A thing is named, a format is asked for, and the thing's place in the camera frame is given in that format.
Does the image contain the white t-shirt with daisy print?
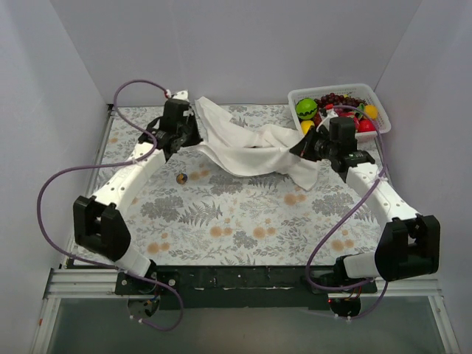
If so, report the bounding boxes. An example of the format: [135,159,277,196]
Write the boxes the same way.
[193,97,320,190]

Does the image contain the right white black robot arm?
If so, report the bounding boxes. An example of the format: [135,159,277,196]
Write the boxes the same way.
[290,117,440,294]

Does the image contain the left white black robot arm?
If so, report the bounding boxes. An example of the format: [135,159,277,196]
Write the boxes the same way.
[73,91,201,295]

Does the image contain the small round brooch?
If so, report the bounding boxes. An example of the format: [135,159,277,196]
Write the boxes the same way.
[176,173,188,184]

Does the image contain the yellow toy lemon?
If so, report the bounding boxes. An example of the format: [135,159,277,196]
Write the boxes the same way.
[300,119,315,135]

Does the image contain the red toy apple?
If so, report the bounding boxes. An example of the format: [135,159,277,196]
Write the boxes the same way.
[358,119,376,133]

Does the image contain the pink toy dragon fruit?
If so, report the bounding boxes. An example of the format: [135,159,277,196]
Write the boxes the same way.
[338,111,358,122]

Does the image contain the green toy watermelon ball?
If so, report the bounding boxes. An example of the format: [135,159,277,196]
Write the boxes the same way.
[295,97,318,120]

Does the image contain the yellow orange toy fruit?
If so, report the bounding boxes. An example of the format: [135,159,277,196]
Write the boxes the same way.
[364,105,378,120]

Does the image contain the dark red toy grapes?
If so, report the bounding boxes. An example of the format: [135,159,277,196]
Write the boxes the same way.
[313,93,367,125]

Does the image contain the white plastic fruit basket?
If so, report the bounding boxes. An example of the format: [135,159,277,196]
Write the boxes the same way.
[288,83,391,134]

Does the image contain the floral patterned table mat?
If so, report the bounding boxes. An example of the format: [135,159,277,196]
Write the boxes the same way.
[73,104,412,267]

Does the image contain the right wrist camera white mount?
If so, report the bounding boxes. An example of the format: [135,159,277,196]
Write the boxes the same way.
[316,105,339,131]

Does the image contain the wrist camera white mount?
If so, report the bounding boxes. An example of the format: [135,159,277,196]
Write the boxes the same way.
[164,89,191,110]
[316,105,339,131]

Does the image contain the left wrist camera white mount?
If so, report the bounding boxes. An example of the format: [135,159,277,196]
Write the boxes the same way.
[164,89,191,110]

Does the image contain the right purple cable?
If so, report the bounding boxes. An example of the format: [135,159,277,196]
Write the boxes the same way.
[304,104,390,320]

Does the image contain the purple cable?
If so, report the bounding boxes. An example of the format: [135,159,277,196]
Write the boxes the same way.
[304,104,390,320]
[36,79,185,330]

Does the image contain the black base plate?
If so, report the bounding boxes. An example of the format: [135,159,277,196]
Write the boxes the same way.
[114,265,361,310]

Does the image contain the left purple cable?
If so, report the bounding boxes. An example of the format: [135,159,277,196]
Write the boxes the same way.
[36,79,185,330]

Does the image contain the aluminium frame rail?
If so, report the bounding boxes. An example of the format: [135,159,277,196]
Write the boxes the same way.
[43,268,122,299]

